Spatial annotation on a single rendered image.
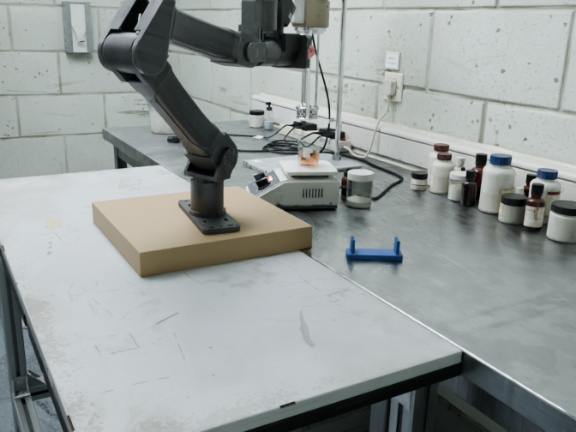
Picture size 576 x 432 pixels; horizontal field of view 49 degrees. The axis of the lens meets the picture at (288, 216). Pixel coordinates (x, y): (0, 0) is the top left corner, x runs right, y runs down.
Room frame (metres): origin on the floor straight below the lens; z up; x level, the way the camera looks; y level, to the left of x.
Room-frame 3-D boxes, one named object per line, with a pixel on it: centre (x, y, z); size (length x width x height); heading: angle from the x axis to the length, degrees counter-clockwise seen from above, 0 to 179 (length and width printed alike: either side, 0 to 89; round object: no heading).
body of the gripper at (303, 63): (1.33, 0.02, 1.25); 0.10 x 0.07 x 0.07; 55
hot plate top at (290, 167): (1.42, -0.04, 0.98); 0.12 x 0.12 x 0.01; 9
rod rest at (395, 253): (1.07, -0.16, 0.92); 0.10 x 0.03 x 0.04; 91
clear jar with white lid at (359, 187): (1.40, -0.16, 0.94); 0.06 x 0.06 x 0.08
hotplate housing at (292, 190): (1.41, -0.02, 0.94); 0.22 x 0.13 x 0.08; 99
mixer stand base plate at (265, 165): (1.81, -0.04, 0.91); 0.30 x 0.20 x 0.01; 120
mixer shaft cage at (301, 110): (1.81, -0.05, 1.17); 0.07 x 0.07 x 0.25
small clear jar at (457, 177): (1.48, -0.42, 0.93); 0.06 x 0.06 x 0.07
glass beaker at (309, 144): (1.42, -0.04, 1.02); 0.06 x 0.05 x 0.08; 14
